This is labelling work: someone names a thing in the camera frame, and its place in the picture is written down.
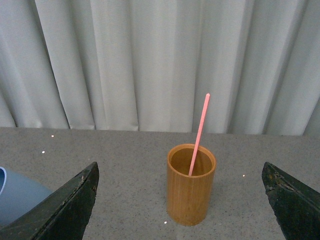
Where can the white pleated curtain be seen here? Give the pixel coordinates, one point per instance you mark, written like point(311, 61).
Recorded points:
point(146, 65)

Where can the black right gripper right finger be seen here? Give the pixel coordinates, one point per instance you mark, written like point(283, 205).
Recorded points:
point(295, 204)

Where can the bamboo chopstick holder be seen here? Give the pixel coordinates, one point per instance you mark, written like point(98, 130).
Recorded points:
point(188, 196)

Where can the light blue plastic cup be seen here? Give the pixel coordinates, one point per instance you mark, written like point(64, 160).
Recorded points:
point(18, 195)

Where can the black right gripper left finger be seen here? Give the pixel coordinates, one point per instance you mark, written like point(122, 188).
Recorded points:
point(63, 215)

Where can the pink chopstick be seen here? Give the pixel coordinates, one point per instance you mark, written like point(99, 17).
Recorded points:
point(199, 133)

